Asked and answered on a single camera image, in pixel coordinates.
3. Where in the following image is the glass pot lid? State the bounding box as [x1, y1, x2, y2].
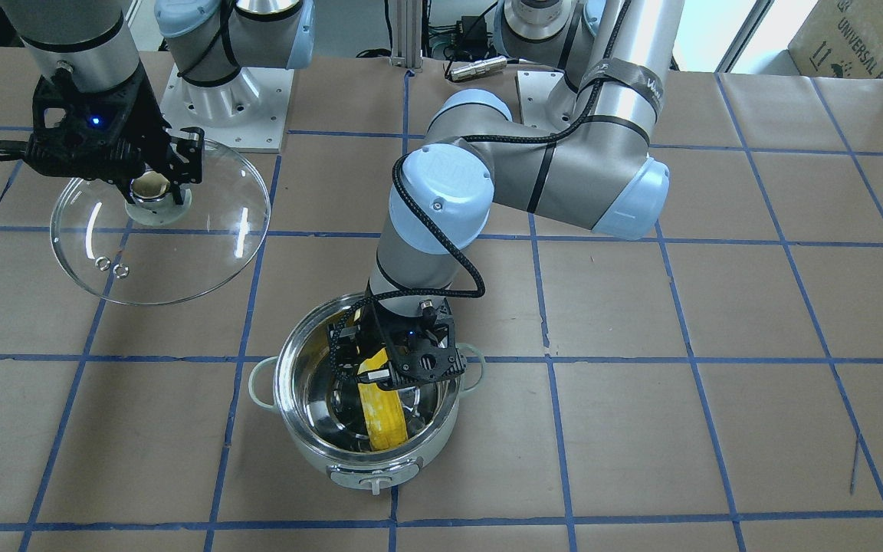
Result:
[49, 140, 271, 305]

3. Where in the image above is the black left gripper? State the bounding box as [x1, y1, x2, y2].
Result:
[327, 296, 465, 386]

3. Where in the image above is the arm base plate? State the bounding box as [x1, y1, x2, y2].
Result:
[161, 67, 297, 153]
[517, 70, 576, 133]

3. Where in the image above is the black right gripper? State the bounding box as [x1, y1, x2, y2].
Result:
[24, 65, 205, 205]

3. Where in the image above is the aluminium frame post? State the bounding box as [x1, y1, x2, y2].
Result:
[386, 1, 426, 73]

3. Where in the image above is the yellow corn cob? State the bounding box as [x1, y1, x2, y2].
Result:
[357, 383, 408, 452]

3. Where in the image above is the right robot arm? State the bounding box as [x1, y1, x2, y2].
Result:
[0, 1, 314, 205]

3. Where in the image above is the black power adapter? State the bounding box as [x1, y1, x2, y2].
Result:
[455, 15, 488, 49]

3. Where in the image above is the pale green steel pot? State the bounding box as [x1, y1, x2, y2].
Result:
[248, 293, 476, 494]

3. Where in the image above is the brown cardboard box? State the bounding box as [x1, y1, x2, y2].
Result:
[788, 1, 883, 78]

